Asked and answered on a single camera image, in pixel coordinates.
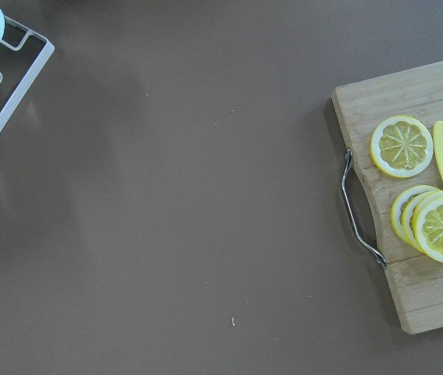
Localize single lemon slice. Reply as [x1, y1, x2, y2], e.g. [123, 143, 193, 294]
[370, 116, 434, 178]

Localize stacked lemon slices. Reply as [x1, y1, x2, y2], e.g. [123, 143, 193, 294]
[390, 185, 443, 263]

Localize wooden cutting board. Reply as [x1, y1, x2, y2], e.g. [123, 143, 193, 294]
[332, 61, 443, 334]

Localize white wire cup rack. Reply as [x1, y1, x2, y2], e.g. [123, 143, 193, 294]
[0, 16, 55, 133]

